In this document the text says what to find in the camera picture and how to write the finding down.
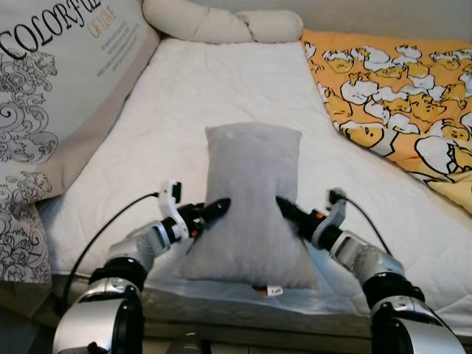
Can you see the grey plush pillow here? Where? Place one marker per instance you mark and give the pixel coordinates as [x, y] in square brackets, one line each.
[251, 169]

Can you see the yellow egg print quilt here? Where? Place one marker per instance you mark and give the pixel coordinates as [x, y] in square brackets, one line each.
[391, 88]

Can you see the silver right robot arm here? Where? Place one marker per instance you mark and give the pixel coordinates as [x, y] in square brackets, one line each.
[398, 310]

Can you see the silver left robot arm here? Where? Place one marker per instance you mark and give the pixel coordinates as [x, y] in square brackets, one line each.
[103, 310]

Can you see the white quilted mattress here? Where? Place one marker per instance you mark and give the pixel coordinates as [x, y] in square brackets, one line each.
[221, 81]

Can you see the grey robot leg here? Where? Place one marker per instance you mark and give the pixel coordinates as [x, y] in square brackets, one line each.
[188, 345]

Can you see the printed grey headboard cushion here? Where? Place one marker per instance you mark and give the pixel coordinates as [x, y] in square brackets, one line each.
[66, 88]

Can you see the beige bolster pillow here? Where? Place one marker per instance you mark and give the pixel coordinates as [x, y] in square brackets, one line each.
[221, 22]

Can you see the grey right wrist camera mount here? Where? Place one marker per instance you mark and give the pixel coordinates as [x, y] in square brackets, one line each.
[335, 214]

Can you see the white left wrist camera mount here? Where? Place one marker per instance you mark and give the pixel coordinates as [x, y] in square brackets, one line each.
[175, 193]

